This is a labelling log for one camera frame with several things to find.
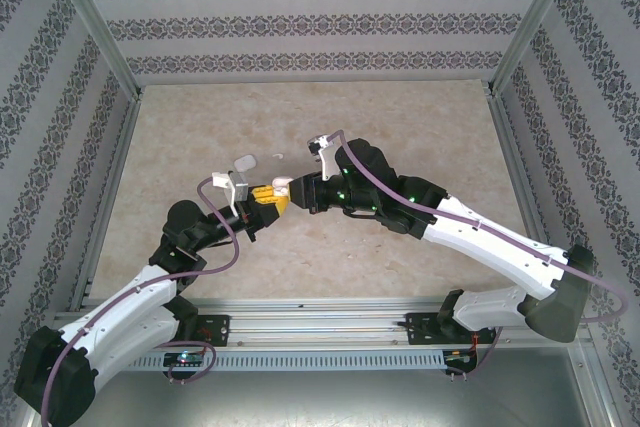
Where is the grey metal sheet panel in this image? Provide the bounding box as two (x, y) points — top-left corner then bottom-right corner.
(89, 341), (624, 427)

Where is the aluminium table side rail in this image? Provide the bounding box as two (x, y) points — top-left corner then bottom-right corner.
(484, 86), (592, 314)
(67, 89), (146, 319)

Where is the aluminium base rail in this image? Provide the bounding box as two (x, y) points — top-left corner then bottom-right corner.
(54, 296), (587, 349)

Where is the grey slotted cable duct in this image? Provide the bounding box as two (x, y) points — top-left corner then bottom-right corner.
(127, 349), (447, 372)

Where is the aluminium frame post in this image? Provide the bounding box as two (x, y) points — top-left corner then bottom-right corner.
(41, 0), (145, 99)
(486, 0), (585, 96)

